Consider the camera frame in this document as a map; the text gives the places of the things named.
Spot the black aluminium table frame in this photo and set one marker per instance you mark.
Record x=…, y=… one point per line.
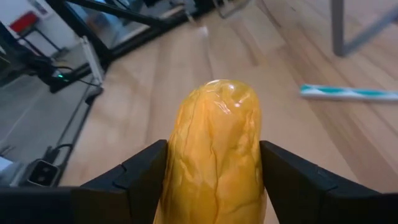
x=79, y=29

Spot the red case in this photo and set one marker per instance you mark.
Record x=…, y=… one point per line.
x=24, y=21

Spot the black equipment with green light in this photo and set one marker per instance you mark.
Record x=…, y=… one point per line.
x=53, y=73

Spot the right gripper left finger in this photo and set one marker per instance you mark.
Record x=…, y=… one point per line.
x=124, y=199

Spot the silver bracket strip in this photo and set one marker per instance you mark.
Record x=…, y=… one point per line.
x=91, y=59

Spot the yellow mango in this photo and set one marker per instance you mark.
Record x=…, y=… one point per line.
x=214, y=149

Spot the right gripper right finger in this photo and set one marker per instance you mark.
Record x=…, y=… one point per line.
x=304, y=196

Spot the grey perforated metal shelf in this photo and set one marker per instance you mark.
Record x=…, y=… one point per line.
x=337, y=31

